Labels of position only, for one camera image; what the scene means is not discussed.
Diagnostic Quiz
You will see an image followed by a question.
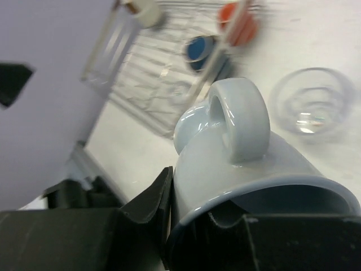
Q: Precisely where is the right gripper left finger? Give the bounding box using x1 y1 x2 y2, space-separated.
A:
1 167 173 270

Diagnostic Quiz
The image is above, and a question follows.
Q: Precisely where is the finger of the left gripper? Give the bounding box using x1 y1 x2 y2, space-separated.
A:
0 62 34 107

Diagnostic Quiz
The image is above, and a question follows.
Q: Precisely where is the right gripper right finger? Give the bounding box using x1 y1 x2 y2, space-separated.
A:
167 201 360 270

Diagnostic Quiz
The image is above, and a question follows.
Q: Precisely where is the white upside-down cup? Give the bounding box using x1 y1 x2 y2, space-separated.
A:
168 77 360 244

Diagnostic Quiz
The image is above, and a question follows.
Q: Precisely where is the clear glass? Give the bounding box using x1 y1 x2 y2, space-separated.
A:
268 67 359 142
168 81 191 97

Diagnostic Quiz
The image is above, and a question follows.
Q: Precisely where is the beige cup with brown band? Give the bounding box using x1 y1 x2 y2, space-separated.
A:
121 0 163 28

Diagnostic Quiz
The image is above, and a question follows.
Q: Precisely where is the clear glass in rack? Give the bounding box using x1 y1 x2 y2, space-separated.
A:
168 81 191 97

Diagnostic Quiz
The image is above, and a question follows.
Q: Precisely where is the small blue cup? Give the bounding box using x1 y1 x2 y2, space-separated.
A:
183 35 233 81

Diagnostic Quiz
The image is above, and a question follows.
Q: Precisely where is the orange cup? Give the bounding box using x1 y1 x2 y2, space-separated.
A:
217 1 259 46

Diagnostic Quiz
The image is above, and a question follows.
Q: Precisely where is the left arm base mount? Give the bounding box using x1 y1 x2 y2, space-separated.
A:
43 176 124 209

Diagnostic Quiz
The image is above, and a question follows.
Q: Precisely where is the aluminium front rail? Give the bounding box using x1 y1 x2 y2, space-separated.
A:
65 141 116 189

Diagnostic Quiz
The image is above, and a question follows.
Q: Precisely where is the metal wire dish rack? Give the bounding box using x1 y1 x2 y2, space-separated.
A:
80 0 268 139

